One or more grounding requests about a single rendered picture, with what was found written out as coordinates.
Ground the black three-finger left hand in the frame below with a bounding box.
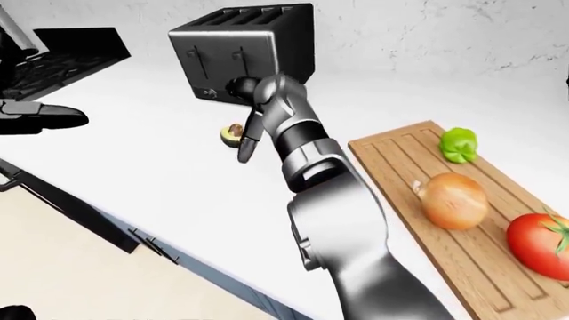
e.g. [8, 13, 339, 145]
[0, 98, 90, 136]

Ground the black three-finger right hand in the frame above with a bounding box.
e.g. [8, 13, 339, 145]
[225, 73, 325, 164]

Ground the halved avocado with pit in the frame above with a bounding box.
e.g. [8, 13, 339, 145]
[219, 123, 246, 148]

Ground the green bell pepper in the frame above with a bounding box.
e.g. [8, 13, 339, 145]
[438, 126, 478, 165]

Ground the yellow onion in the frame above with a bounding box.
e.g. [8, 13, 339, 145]
[410, 172, 491, 232]

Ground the wooden cutting board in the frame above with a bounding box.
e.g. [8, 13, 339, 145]
[347, 119, 569, 320]

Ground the red tomato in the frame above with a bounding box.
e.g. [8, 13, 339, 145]
[506, 206, 569, 282]

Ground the black cooktop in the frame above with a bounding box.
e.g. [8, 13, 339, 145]
[0, 27, 132, 101]

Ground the black four-slot toaster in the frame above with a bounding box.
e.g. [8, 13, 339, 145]
[167, 3, 318, 105]

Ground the silver metal panel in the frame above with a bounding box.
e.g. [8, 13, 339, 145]
[0, 0, 51, 56]

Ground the black appliance front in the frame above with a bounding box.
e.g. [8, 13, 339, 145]
[0, 157, 141, 255]

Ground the blue-grey cabinet front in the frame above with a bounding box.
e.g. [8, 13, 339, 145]
[132, 229, 315, 320]

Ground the black robot body part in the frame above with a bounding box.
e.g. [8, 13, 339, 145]
[0, 304, 36, 320]

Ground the black cabinet handle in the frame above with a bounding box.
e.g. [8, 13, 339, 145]
[127, 227, 155, 247]
[145, 236, 180, 267]

